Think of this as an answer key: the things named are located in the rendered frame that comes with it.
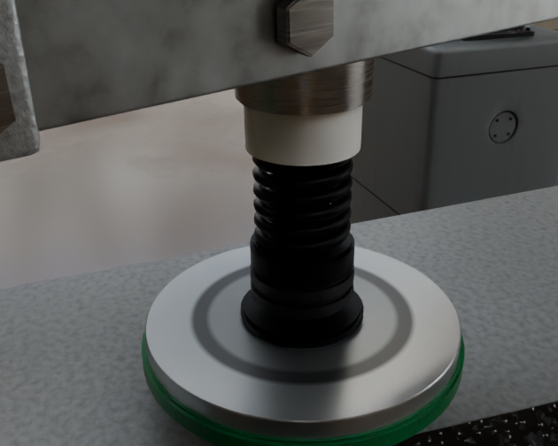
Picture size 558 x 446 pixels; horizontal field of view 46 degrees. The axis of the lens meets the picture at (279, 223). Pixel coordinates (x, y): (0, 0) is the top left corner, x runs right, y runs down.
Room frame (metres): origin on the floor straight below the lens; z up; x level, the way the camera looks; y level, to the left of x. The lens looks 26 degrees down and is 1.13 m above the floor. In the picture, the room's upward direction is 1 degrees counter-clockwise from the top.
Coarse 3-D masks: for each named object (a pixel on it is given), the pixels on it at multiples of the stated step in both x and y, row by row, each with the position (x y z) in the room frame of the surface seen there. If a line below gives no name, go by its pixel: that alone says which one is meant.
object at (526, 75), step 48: (432, 48) 1.43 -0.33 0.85; (480, 48) 1.44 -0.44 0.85; (528, 48) 1.48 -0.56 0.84; (384, 96) 1.60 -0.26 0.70; (432, 96) 1.41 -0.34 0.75; (480, 96) 1.44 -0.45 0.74; (528, 96) 1.49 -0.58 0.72; (384, 144) 1.58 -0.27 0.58; (432, 144) 1.40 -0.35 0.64; (480, 144) 1.45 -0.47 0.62; (528, 144) 1.49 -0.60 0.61; (384, 192) 1.57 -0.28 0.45; (432, 192) 1.41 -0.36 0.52; (480, 192) 1.45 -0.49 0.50
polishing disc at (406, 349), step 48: (192, 288) 0.41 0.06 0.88; (240, 288) 0.41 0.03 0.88; (384, 288) 0.41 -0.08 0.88; (432, 288) 0.41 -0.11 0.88; (192, 336) 0.35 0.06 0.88; (240, 336) 0.35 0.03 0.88; (384, 336) 0.35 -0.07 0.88; (432, 336) 0.35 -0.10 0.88; (192, 384) 0.31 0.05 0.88; (240, 384) 0.31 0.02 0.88; (288, 384) 0.30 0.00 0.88; (336, 384) 0.30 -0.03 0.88; (384, 384) 0.30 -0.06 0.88; (432, 384) 0.30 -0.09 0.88; (288, 432) 0.27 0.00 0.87; (336, 432) 0.27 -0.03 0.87
